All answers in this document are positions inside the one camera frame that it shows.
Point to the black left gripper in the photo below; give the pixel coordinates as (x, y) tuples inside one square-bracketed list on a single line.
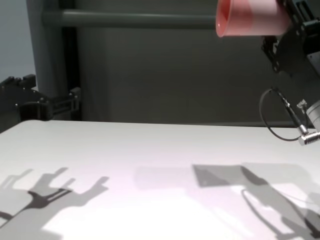
[(15, 105)]

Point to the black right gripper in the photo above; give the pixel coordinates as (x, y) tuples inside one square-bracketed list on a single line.
[(292, 50)]

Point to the pink plastic cup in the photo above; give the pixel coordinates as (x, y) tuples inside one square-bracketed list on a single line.
[(250, 17)]

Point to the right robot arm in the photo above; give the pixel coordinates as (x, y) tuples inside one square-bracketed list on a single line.
[(315, 111)]

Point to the grey vertical frame post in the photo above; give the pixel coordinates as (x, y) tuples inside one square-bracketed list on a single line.
[(47, 50)]

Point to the thick grey horizontal frame rail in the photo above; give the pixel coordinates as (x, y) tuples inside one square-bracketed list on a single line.
[(125, 18)]

